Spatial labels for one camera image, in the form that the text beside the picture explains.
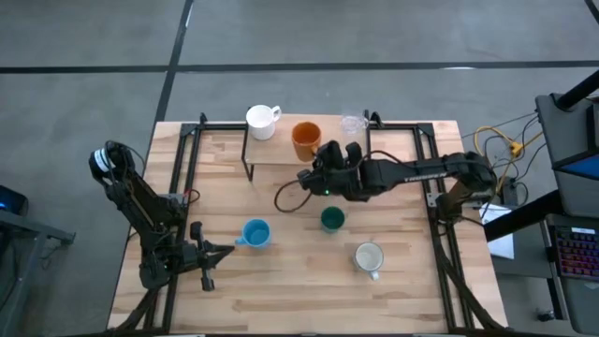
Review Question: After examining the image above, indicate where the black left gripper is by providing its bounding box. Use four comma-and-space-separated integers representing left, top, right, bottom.
180, 221, 236, 292

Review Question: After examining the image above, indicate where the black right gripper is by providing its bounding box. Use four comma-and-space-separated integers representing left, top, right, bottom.
297, 139, 373, 203

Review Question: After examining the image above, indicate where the clear glass cup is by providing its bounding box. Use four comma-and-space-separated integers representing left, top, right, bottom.
340, 113, 370, 138

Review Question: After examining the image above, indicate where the orange mug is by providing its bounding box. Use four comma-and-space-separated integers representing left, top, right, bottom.
291, 121, 323, 164

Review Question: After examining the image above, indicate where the green cup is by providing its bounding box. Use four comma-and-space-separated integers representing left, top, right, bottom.
319, 205, 346, 234

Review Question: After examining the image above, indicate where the blue patterned white mug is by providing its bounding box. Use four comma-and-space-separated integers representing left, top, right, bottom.
353, 241, 386, 282

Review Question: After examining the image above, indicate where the wooden shelf with black legs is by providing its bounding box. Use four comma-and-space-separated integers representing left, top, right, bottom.
241, 106, 372, 183

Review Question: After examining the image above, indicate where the white paper sheet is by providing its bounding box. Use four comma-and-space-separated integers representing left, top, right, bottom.
479, 201, 516, 261

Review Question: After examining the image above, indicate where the black diagonal beam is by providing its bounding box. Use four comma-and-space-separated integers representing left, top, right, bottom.
483, 189, 562, 242

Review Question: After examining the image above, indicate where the grey metal stand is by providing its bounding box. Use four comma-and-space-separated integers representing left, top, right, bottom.
0, 208, 77, 337

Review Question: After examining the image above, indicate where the black device with blue light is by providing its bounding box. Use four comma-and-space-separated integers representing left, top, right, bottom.
0, 184, 29, 216

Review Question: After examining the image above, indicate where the grey equipment cart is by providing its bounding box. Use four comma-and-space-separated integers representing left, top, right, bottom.
534, 91, 599, 219

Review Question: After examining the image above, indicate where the black pole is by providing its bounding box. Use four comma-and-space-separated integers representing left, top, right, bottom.
554, 68, 599, 111

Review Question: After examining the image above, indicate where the backlit keyboard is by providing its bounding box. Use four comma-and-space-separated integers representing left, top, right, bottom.
548, 225, 599, 282

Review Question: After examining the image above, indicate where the grey desk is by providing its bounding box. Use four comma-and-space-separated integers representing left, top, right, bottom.
542, 212, 599, 336

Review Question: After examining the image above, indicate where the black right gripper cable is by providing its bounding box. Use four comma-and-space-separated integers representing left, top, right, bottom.
273, 179, 314, 214

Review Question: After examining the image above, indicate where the black metal table frame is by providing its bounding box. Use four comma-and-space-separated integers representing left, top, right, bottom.
110, 110, 504, 336

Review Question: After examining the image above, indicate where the yellow cable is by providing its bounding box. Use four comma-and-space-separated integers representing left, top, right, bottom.
473, 125, 547, 193

